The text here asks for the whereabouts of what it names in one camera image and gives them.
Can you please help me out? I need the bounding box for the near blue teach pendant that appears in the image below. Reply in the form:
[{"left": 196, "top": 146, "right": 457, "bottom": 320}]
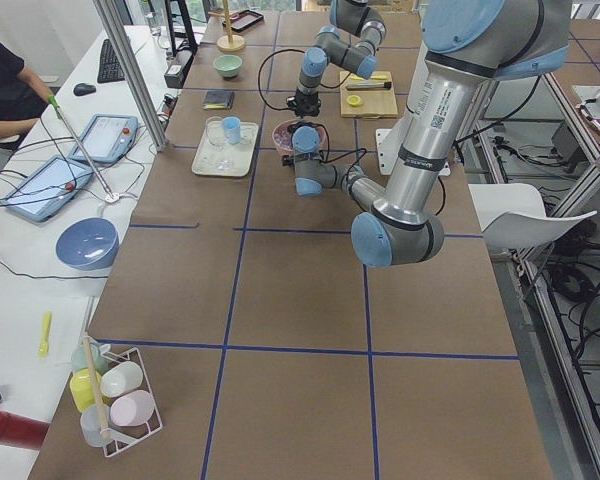
[{"left": 0, "top": 155, "right": 94, "bottom": 222}]

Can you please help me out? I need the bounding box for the metal pointer rod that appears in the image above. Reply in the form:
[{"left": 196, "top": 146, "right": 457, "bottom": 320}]
[{"left": 47, "top": 95, "right": 120, "bottom": 204}]

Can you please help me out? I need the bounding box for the white wire cup rack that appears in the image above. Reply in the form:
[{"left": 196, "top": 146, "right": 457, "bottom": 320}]
[{"left": 80, "top": 336, "right": 163, "bottom": 458}]

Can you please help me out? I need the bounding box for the white bear tray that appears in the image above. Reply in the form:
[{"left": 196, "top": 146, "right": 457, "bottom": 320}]
[{"left": 191, "top": 122, "right": 259, "bottom": 178}]

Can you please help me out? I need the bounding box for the blue plastic bowl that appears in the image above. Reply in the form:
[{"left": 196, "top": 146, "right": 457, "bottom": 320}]
[{"left": 55, "top": 217, "right": 119, "bottom": 271}]

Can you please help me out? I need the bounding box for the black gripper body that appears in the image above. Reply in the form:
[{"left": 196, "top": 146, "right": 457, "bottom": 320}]
[
  {"left": 281, "top": 152, "right": 324, "bottom": 166},
  {"left": 286, "top": 93, "right": 321, "bottom": 118}
]

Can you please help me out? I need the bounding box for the pink cup in rack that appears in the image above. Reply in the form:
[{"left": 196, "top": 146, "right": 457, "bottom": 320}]
[{"left": 110, "top": 390, "right": 155, "bottom": 427}]

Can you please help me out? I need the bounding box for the steel rod knife handle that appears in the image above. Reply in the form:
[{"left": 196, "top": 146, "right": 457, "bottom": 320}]
[{"left": 345, "top": 81, "right": 392, "bottom": 91}]

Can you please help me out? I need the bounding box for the grey folded cloth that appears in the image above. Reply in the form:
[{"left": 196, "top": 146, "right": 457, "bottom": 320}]
[{"left": 203, "top": 90, "right": 235, "bottom": 110}]

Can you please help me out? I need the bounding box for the dark tray with glasses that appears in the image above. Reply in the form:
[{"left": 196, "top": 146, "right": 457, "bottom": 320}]
[{"left": 229, "top": 10, "right": 264, "bottom": 33}]

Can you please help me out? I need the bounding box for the aluminium frame post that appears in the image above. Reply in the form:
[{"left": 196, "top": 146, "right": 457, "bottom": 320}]
[{"left": 93, "top": 0, "right": 168, "bottom": 152}]

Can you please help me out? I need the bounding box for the pink bowl of ice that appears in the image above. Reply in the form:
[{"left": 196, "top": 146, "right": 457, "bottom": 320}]
[{"left": 272, "top": 119, "right": 327, "bottom": 156}]

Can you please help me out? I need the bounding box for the wooden rack handle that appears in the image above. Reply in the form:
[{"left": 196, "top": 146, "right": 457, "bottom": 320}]
[{"left": 82, "top": 333, "right": 110, "bottom": 441}]

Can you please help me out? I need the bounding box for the blue teach pendant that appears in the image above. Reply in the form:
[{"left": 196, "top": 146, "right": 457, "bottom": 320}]
[
  {"left": 80, "top": 114, "right": 139, "bottom": 165},
  {"left": 0, "top": 155, "right": 94, "bottom": 222}
]

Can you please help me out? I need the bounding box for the yellow plastic spoon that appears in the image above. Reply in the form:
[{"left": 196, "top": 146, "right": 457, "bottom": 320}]
[{"left": 37, "top": 311, "right": 52, "bottom": 358}]

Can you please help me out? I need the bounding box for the green cup in rack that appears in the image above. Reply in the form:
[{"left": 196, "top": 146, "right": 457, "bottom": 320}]
[{"left": 71, "top": 342, "right": 108, "bottom": 375}]

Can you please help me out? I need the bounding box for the black computer mouse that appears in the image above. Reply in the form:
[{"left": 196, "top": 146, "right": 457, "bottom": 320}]
[{"left": 73, "top": 83, "right": 97, "bottom": 97}]

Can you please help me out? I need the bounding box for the light blue plastic cup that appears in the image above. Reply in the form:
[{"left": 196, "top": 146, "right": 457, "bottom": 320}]
[{"left": 221, "top": 116, "right": 241, "bottom": 145}]

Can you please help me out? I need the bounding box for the grey cup in rack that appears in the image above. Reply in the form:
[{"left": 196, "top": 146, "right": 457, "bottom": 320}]
[{"left": 80, "top": 404, "right": 112, "bottom": 447}]

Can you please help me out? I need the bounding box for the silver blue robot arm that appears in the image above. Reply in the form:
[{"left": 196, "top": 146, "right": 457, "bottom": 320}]
[
  {"left": 287, "top": 0, "right": 387, "bottom": 118},
  {"left": 292, "top": 1, "right": 571, "bottom": 267}
]

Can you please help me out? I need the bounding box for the white cup in rack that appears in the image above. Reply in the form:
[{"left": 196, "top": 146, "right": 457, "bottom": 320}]
[{"left": 100, "top": 361, "right": 144, "bottom": 398}]

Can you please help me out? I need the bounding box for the person in black shirt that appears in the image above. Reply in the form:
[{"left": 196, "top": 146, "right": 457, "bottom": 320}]
[{"left": 0, "top": 42, "right": 53, "bottom": 151}]

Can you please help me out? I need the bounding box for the yellow plastic knife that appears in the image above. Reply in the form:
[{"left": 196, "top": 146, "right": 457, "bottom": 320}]
[{"left": 349, "top": 73, "right": 390, "bottom": 81}]

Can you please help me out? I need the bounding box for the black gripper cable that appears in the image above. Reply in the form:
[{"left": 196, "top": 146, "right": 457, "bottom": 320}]
[{"left": 257, "top": 47, "right": 331, "bottom": 113}]

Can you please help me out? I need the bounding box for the wooden cutting board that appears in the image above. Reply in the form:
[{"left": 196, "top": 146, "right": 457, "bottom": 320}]
[{"left": 339, "top": 71, "right": 398, "bottom": 118}]

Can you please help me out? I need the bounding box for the green ceramic bowl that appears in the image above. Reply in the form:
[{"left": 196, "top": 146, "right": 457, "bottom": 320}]
[{"left": 213, "top": 54, "right": 243, "bottom": 79}]

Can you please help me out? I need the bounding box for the wooden mug tree stand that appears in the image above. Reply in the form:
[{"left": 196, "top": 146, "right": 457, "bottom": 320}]
[{"left": 216, "top": 0, "right": 245, "bottom": 53}]

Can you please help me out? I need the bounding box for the black keyboard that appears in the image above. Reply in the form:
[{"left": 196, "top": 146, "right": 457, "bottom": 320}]
[{"left": 97, "top": 38, "right": 125, "bottom": 84}]

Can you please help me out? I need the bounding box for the yellow cup in rack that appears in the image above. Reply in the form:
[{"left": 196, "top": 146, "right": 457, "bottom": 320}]
[{"left": 69, "top": 368, "right": 95, "bottom": 413}]

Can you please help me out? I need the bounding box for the clear wine glass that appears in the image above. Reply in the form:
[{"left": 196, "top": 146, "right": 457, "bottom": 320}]
[{"left": 205, "top": 116, "right": 227, "bottom": 151}]

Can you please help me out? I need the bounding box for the yellow lemon slice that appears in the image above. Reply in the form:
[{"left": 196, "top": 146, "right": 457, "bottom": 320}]
[{"left": 346, "top": 95, "right": 364, "bottom": 108}]

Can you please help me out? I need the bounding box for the far blue teach pendant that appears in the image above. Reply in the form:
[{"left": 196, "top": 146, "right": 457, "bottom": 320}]
[{"left": 80, "top": 114, "right": 139, "bottom": 165}]

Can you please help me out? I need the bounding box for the white chair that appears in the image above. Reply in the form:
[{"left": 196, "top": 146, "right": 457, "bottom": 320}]
[{"left": 469, "top": 183, "right": 597, "bottom": 249}]

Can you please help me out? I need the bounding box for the red cylinder bottle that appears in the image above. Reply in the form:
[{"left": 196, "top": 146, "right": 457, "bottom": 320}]
[{"left": 0, "top": 410, "right": 49, "bottom": 450}]

